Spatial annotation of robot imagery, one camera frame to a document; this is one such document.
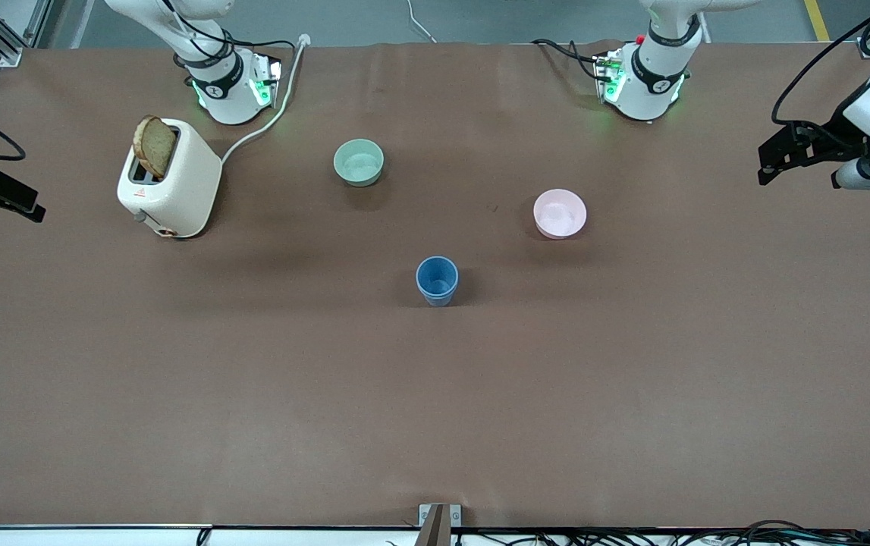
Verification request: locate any blue ribbed cup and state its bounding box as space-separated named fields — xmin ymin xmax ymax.
xmin=416 ymin=258 xmax=460 ymax=308
xmin=416 ymin=256 xmax=460 ymax=298

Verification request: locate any brown bread slice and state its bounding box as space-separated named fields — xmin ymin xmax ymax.
xmin=133 ymin=115 xmax=177 ymax=180

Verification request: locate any cream white toaster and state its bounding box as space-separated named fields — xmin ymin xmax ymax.
xmin=116 ymin=118 xmax=223 ymax=240

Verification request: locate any pink bowl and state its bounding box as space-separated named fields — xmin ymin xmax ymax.
xmin=532 ymin=189 xmax=588 ymax=240

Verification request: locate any green bowl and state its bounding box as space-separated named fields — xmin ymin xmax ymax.
xmin=333 ymin=139 xmax=385 ymax=187

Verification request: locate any brown table cover sheet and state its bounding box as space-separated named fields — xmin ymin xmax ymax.
xmin=0 ymin=41 xmax=870 ymax=530

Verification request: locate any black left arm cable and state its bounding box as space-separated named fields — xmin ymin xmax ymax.
xmin=771 ymin=0 xmax=870 ymax=126

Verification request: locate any black base connector cable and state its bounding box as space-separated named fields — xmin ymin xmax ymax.
xmin=532 ymin=38 xmax=607 ymax=83

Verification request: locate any white toaster power cable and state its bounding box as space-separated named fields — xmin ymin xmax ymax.
xmin=220 ymin=33 xmax=311 ymax=165

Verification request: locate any black cable bundle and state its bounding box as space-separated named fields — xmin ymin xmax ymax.
xmin=385 ymin=519 xmax=870 ymax=546

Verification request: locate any white floor cable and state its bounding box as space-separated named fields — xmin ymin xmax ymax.
xmin=407 ymin=0 xmax=437 ymax=44

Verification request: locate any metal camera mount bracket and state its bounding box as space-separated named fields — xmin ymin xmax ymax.
xmin=418 ymin=504 xmax=463 ymax=546

